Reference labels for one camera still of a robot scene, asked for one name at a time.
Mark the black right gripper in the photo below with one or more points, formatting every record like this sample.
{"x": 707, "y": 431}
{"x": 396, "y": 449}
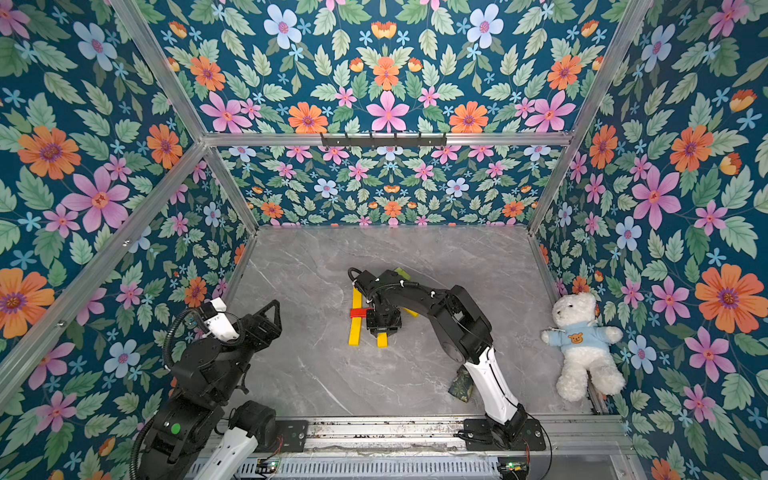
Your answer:
{"x": 383, "y": 315}

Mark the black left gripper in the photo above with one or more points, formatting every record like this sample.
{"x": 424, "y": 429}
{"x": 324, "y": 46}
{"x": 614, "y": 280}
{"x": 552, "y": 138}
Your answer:
{"x": 269, "y": 331}

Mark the lime green block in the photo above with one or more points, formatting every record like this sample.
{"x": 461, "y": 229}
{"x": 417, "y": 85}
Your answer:
{"x": 403, "y": 274}

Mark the yellow block of h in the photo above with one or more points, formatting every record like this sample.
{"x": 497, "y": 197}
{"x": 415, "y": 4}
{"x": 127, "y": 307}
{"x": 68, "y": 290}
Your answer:
{"x": 357, "y": 299}

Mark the red block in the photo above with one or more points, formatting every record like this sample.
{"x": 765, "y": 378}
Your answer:
{"x": 358, "y": 312}

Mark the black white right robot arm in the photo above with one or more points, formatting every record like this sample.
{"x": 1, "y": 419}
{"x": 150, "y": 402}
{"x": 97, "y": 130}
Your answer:
{"x": 463, "y": 331}

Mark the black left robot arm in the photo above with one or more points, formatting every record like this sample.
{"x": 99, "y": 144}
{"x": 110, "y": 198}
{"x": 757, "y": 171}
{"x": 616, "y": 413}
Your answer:
{"x": 209, "y": 353}

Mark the camouflage cloth pouch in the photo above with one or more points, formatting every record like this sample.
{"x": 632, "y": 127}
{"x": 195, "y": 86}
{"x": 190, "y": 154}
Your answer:
{"x": 462, "y": 386}

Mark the white teddy bear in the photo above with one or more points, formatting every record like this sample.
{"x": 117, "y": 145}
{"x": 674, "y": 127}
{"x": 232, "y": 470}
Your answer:
{"x": 585, "y": 347}

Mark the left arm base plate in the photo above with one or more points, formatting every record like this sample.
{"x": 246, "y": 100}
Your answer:
{"x": 287, "y": 436}

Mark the aluminium front rail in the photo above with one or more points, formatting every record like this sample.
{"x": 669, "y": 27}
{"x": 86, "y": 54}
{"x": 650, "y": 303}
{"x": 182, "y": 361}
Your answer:
{"x": 566, "y": 435}

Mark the black hook rail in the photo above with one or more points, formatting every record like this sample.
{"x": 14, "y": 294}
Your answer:
{"x": 371, "y": 140}

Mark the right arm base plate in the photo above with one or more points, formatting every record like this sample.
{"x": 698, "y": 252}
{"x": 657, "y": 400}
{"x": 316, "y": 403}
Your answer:
{"x": 487, "y": 435}

